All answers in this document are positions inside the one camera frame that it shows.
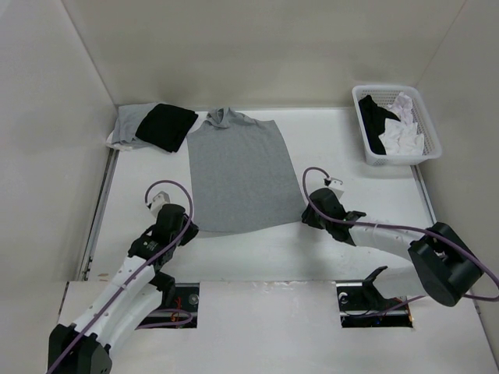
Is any folded white tank top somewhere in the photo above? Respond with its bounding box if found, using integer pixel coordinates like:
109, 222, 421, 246
105, 132, 135, 152

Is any grey tank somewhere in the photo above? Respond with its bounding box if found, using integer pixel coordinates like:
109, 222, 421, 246
187, 108, 305, 234
113, 102, 157, 149

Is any white plastic basket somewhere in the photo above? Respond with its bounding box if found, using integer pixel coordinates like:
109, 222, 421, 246
352, 85, 442, 166

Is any left metal table rail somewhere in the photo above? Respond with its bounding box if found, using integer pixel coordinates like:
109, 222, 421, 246
76, 149, 119, 281

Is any black tank top in basket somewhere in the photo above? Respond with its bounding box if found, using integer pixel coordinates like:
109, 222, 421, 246
358, 95, 400, 155

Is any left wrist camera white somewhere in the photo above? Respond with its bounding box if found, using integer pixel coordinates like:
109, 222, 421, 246
147, 191, 171, 218

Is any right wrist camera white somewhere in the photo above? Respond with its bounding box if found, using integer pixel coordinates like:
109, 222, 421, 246
324, 177, 345, 200

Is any white tank top in basket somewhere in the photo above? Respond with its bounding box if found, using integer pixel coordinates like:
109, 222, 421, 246
379, 92, 425, 156

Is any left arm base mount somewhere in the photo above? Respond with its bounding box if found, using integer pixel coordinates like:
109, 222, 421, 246
139, 283, 200, 329

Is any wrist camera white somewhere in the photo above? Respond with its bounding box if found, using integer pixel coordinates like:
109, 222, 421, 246
324, 177, 345, 200
147, 191, 171, 218

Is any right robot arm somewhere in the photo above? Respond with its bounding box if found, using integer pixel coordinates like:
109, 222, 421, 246
302, 187, 484, 309

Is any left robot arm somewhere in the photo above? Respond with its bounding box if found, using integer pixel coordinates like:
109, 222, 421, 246
47, 203, 199, 373

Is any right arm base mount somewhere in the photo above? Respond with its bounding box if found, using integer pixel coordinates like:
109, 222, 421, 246
336, 282, 413, 328

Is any folded grey tank top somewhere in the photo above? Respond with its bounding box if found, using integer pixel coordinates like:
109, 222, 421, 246
113, 102, 157, 149

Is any folded black tank top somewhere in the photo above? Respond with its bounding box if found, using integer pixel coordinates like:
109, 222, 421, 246
136, 104, 198, 153

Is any metal table rail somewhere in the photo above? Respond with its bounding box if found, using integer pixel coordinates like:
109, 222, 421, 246
76, 149, 119, 281
411, 165, 437, 227

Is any right metal table rail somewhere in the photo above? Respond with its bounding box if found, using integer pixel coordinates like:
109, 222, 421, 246
411, 165, 437, 227

